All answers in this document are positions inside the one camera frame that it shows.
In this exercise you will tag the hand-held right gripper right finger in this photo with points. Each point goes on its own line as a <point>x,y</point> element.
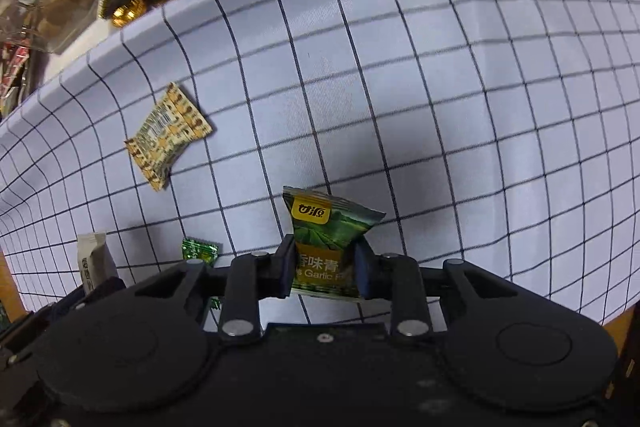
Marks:
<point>361,274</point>

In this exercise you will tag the pile of mixed snack packets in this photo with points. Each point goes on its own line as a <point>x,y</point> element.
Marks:
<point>12,72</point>

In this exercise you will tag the brown nut-print snack packet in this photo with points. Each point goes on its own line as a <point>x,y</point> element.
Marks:
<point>167,137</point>

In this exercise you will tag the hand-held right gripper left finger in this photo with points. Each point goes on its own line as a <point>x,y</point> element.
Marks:
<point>286,268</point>

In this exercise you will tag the green pea snack packet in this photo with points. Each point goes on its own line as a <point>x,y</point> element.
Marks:
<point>325,222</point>

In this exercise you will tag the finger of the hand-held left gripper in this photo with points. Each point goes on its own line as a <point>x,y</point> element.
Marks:
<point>92,294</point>

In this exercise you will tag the white strip snack packet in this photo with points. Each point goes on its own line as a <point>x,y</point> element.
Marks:
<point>95,257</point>

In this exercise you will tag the checked tablecloth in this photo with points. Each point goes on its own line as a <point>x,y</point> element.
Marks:
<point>400,107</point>

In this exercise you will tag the small green candy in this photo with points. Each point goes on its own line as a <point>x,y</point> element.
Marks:
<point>200,251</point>

